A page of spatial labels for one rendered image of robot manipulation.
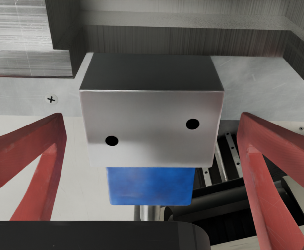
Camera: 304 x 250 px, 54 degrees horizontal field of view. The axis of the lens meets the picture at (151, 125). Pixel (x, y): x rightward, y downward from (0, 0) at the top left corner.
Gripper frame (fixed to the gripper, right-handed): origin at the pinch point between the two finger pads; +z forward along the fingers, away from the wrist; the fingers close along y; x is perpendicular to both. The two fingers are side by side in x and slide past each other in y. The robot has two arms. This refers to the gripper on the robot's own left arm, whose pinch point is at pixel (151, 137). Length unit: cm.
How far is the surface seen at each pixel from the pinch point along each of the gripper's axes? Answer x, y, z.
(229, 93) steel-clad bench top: 0.6, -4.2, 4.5
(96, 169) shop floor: 83, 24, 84
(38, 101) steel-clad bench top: 1.1, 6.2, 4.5
